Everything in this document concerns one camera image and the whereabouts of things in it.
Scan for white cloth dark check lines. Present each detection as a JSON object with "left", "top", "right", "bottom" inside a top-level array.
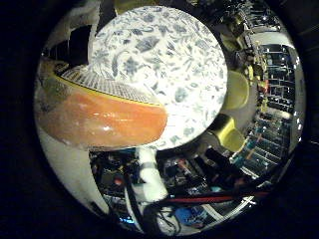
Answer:
[{"left": 61, "top": 64, "right": 162, "bottom": 107}]

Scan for black equipment cart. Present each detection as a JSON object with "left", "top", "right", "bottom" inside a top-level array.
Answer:
[{"left": 91, "top": 150, "right": 213, "bottom": 200}]

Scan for blue box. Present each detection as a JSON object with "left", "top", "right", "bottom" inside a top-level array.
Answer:
[{"left": 173, "top": 206, "right": 208, "bottom": 228}]

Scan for blue floral white tablecloth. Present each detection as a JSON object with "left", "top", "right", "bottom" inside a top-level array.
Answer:
[{"left": 87, "top": 5, "right": 229, "bottom": 151}]

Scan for person in dark clothes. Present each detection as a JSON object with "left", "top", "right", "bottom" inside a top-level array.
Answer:
[{"left": 193, "top": 146, "right": 253, "bottom": 189}]

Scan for yellow-green chair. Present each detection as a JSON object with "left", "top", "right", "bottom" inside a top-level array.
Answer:
[
  {"left": 221, "top": 69, "right": 250, "bottom": 112},
  {"left": 207, "top": 114, "right": 247, "bottom": 153}
]

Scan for dark shelving rack with goods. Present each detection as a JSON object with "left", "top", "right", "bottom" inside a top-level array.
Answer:
[{"left": 232, "top": 43, "right": 298, "bottom": 178}]

